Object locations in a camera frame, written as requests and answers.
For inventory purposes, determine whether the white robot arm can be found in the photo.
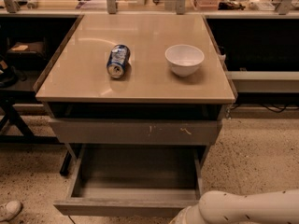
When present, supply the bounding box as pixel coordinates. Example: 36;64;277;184
169;189;299;224

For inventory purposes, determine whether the grey drawer cabinet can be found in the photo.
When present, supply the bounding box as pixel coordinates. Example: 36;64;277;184
32;13;238;170

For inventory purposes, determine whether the grey drawer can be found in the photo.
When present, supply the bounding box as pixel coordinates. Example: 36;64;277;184
54;144;204;217
50;119;222;146

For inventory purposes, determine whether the black folding stand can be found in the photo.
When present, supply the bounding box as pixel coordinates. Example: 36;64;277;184
0;93;73;176

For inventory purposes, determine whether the grey top drawer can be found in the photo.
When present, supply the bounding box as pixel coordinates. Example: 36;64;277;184
50;119;222;146

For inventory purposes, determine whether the white ceramic bowl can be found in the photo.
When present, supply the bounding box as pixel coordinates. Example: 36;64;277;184
164;44;205;77

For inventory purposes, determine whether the blue soda can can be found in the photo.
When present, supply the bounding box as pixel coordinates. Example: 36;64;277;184
107;44;131;78

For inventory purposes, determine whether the white sneaker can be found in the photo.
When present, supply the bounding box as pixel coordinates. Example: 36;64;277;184
0;201;22;224

